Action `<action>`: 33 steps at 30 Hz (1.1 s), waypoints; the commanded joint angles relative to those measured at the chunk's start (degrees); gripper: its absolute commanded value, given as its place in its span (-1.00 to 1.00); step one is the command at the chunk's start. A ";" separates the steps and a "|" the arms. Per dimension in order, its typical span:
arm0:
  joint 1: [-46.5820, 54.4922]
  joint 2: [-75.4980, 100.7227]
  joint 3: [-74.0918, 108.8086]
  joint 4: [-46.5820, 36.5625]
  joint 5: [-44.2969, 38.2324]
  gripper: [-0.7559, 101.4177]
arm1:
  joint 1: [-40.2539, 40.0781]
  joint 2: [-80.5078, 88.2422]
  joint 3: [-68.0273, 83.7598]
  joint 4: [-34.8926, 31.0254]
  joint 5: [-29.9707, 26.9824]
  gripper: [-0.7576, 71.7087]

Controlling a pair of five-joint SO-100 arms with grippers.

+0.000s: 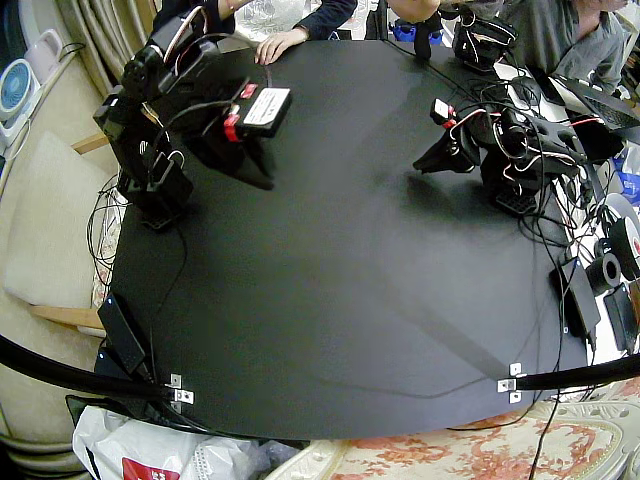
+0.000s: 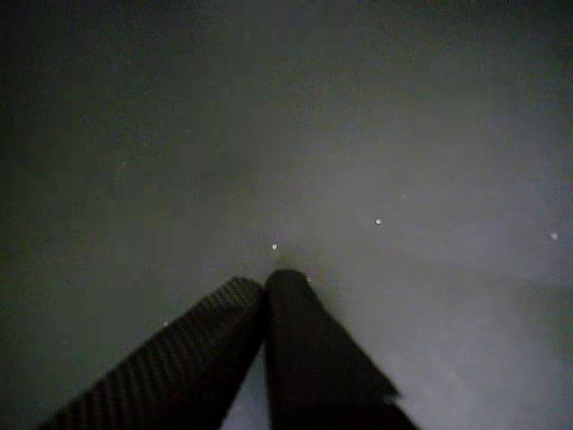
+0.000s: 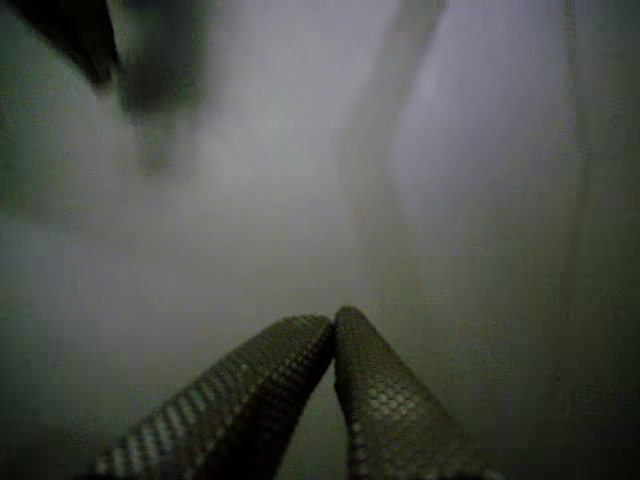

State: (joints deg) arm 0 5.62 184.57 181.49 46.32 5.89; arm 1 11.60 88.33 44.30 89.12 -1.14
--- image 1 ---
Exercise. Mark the white blue desk fan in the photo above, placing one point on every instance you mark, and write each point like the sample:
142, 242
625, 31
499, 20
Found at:
15, 90

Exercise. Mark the black filament spool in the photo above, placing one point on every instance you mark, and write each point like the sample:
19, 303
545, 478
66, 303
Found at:
625, 235

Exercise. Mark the pink white humidifier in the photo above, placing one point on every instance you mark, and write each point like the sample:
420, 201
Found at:
47, 52

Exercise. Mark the black camera box white label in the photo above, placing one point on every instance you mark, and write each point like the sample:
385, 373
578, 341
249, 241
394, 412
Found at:
265, 112
441, 110

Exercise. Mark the beige seat cushion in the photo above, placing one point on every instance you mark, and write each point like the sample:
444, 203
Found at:
50, 225

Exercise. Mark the black stand tube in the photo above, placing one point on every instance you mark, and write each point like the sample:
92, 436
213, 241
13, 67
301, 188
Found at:
50, 367
575, 379

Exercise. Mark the black power brick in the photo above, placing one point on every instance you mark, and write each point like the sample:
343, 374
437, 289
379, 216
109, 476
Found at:
622, 320

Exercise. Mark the person in white shirt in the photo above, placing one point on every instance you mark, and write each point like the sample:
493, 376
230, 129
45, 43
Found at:
270, 15

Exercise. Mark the white plastic bag red print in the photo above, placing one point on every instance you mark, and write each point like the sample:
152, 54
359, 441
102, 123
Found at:
150, 450

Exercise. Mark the black tape roll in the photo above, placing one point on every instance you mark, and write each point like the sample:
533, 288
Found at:
597, 275

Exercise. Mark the small metal bracket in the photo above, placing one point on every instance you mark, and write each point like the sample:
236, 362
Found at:
176, 381
515, 398
506, 386
515, 370
185, 396

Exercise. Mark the wooden chair frame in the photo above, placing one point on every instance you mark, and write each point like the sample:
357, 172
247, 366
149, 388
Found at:
92, 142

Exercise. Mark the person in gray shirt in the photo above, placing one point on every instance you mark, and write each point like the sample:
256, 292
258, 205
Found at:
565, 45

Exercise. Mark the gray-shirted person hand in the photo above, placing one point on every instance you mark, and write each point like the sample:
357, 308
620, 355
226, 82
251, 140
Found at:
415, 10

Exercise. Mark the navy-sleeved forearm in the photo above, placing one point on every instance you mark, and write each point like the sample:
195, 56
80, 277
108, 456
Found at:
217, 15
330, 12

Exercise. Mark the black table mat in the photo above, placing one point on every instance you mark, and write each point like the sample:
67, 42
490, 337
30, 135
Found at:
325, 250

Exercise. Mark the blue plastic object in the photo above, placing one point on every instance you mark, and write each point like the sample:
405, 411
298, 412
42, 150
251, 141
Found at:
402, 32

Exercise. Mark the black leader arm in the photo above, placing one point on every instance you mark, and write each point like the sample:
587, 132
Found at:
480, 45

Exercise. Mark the black laptop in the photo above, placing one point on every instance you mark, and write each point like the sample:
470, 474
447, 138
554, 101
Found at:
605, 107

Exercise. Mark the flat black box blue LED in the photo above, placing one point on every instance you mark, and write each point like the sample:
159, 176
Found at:
112, 367
120, 330
577, 300

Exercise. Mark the blue white package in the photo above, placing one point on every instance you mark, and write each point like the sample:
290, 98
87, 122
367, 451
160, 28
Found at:
631, 180

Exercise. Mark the white-shirted person left hand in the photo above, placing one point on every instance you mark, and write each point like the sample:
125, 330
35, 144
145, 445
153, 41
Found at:
280, 44

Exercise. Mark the white-shirted person right hand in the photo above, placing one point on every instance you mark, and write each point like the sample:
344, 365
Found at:
234, 5

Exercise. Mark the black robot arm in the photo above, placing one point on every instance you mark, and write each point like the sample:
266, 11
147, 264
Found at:
547, 132
145, 145

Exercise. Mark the beige curtain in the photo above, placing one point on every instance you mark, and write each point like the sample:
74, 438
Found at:
95, 40

